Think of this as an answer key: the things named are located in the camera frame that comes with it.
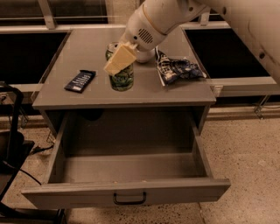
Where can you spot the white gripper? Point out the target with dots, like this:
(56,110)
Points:
(140,29)

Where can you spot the green soda can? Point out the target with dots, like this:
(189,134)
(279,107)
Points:
(125,79)

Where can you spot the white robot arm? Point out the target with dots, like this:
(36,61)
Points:
(255,22)

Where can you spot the open grey top drawer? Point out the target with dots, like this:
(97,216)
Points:
(128,152)

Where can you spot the white ceramic bowl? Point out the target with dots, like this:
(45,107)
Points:
(144,57)

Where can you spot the blue crumpled chip bag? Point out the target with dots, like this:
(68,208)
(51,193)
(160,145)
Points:
(170,70)

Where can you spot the dark blue snack bar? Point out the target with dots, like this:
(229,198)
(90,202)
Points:
(80,81)

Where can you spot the grey metal cabinet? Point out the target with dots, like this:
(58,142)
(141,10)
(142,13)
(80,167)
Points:
(85,49)

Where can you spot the metal window railing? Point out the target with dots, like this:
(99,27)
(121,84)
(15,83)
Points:
(53,13)

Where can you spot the black chair base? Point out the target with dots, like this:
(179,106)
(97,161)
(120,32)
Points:
(14,149)

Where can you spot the black drawer handle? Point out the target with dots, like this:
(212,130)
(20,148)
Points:
(127,200)

